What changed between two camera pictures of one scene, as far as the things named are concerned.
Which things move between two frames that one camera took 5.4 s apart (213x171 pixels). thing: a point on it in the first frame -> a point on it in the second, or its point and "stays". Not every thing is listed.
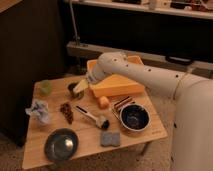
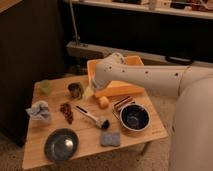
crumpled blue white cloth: x=40 y=108 stays
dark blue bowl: x=135 y=117 stays
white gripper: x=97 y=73 -> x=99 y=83
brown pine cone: x=65 y=108 stays
